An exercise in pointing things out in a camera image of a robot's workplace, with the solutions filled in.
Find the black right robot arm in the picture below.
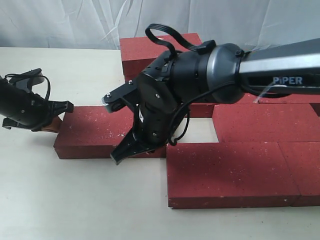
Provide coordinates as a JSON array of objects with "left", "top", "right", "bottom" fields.
[{"left": 103, "top": 39, "right": 320, "bottom": 164}]

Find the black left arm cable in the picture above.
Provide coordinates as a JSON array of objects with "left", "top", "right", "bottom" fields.
[{"left": 4, "top": 71, "right": 52, "bottom": 101}]

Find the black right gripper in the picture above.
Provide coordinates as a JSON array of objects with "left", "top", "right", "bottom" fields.
[{"left": 110, "top": 102, "right": 190, "bottom": 165}]

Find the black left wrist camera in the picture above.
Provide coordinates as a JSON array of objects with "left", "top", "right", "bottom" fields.
[{"left": 10, "top": 68, "right": 45, "bottom": 93}]

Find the white wrinkled backdrop cloth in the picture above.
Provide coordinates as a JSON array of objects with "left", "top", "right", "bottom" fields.
[{"left": 0, "top": 0, "right": 320, "bottom": 50}]

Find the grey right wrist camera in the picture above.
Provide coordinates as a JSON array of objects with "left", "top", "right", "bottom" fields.
[{"left": 101, "top": 80, "right": 140, "bottom": 113}]

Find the chipped red brick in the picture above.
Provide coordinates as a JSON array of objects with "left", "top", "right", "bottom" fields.
[{"left": 189, "top": 103, "right": 215, "bottom": 118}]

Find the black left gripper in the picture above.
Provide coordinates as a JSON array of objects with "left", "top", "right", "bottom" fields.
[{"left": 0, "top": 77, "right": 74, "bottom": 133}]

